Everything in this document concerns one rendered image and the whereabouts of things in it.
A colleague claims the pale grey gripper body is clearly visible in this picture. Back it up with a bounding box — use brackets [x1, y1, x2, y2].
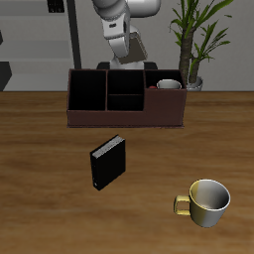
[108, 34, 131, 59]

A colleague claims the red mug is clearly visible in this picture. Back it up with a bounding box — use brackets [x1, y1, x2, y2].
[147, 78, 184, 90]

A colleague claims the dark brown desk caddy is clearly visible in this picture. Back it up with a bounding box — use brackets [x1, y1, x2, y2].
[66, 67, 189, 129]

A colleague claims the black book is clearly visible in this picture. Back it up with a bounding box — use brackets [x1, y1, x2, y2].
[89, 134, 127, 191]

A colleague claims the yellow and white mug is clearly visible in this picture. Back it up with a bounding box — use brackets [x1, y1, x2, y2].
[173, 179, 232, 229]

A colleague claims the green pot plant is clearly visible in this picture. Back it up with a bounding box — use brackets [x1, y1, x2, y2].
[169, 0, 234, 92]

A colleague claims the dark grey block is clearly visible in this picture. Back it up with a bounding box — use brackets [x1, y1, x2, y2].
[0, 61, 13, 92]

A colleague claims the flat black base plate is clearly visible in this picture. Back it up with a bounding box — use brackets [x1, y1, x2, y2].
[96, 61, 159, 70]

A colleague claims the dark grey vertical post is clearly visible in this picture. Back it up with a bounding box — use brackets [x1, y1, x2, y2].
[66, 0, 82, 70]

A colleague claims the small black wall box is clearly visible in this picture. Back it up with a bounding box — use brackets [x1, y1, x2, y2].
[47, 0, 65, 14]

